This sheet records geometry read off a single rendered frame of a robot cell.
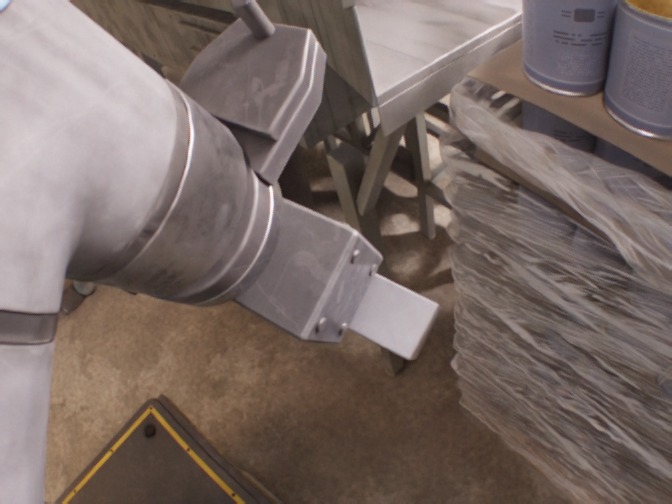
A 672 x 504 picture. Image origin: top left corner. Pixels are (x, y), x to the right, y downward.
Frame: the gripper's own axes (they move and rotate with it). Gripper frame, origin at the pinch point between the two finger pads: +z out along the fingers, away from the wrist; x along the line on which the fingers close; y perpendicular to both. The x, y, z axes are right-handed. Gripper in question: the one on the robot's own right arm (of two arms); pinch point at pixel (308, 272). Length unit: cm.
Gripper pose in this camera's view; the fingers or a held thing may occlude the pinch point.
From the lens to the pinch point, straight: 33.0
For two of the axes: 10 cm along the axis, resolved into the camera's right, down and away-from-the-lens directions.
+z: 3.3, 1.8, 9.3
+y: -4.5, 8.9, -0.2
